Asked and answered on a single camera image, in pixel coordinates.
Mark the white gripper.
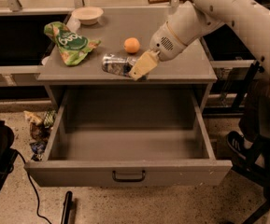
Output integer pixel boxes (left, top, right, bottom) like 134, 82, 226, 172
129, 22, 187, 80

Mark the silver blue redbull can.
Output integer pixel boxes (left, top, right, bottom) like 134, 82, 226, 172
102, 54, 138, 77

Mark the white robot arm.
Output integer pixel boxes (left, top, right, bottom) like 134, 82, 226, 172
130, 0, 270, 224

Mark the grey drawer cabinet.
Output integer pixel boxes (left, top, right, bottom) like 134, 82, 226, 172
37, 7, 217, 107

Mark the open grey top drawer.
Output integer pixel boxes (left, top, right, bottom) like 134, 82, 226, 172
25, 88, 232, 187

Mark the orange fruit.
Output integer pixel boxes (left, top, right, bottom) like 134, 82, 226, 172
123, 37, 140, 54

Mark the wooden stick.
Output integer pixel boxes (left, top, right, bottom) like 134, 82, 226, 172
148, 0, 170, 4

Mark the white bowl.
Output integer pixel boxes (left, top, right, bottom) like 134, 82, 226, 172
72, 7, 104, 25

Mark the green chip bag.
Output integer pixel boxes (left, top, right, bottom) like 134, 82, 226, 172
44, 21, 101, 66

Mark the black striped sneaker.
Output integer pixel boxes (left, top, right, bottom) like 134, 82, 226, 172
227, 131, 249, 160

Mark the pile of snack wrappers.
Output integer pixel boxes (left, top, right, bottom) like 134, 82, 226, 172
23, 110, 56, 161

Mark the person's dark trouser leg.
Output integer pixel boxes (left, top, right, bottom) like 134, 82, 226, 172
239, 79, 270, 143

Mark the black cylindrical floor object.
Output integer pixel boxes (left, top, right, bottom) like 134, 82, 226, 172
61, 191, 73, 224

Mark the black drawer handle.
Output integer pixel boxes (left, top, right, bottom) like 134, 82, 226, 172
112, 170, 146, 183

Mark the black chair frame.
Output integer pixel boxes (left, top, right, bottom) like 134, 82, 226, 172
232, 63, 270, 224

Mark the black cable on floor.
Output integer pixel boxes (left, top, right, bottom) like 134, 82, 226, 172
14, 148, 53, 224

